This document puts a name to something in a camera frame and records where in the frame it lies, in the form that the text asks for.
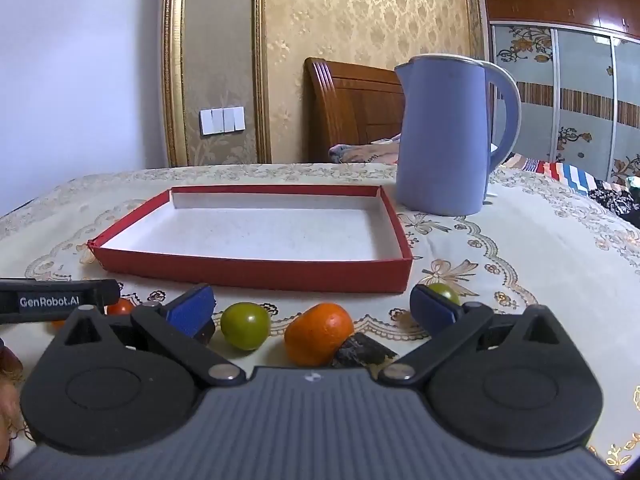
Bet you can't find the red cardboard box tray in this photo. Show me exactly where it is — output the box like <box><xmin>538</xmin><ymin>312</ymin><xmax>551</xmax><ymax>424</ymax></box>
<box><xmin>87</xmin><ymin>184</ymin><xmax>414</xmax><ymax>294</ymax></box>

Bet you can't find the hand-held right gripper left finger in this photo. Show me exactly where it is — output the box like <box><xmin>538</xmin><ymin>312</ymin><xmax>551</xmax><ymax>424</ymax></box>
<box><xmin>55</xmin><ymin>283</ymin><xmax>246</xmax><ymax>388</ymax></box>

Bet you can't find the white light switch panel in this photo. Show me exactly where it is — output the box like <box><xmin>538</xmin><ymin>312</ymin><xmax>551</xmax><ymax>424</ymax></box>
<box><xmin>200</xmin><ymin>106</ymin><xmax>246</xmax><ymax>136</ymax></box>

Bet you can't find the wardrobe with floral sliding doors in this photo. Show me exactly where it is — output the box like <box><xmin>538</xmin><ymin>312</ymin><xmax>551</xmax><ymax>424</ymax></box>
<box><xmin>482</xmin><ymin>0</ymin><xmax>640</xmax><ymax>186</ymax></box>

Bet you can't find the gold wall panel frame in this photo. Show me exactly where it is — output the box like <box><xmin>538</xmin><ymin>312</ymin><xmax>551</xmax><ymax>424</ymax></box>
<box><xmin>161</xmin><ymin>0</ymin><xmax>273</xmax><ymax>167</ymax></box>

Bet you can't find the black floral cloth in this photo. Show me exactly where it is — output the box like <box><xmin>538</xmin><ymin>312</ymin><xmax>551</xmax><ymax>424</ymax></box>
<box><xmin>589</xmin><ymin>179</ymin><xmax>640</xmax><ymax>222</ymax></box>

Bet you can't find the sugarcane piece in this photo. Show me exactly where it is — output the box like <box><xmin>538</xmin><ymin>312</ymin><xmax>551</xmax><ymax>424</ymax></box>
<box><xmin>331</xmin><ymin>332</ymin><xmax>398</xmax><ymax>368</ymax></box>

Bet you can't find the wooden bed headboard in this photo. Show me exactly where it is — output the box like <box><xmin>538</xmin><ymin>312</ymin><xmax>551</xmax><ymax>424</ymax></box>
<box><xmin>305</xmin><ymin>57</ymin><xmax>406</xmax><ymax>163</ymax></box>

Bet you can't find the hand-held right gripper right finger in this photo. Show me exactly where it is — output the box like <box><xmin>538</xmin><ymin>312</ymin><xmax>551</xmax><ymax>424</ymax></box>
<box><xmin>378</xmin><ymin>284</ymin><xmax>576</xmax><ymax>387</ymax></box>

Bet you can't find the blue electric kettle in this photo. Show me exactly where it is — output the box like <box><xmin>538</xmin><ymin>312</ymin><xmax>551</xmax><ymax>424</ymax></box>
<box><xmin>394</xmin><ymin>53</ymin><xmax>522</xmax><ymax>217</ymax></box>

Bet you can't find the green tomato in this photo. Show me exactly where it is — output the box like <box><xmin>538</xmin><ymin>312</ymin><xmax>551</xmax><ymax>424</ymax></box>
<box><xmin>427</xmin><ymin>282</ymin><xmax>461</xmax><ymax>307</ymax></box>
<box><xmin>220</xmin><ymin>302</ymin><xmax>272</xmax><ymax>352</ymax></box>

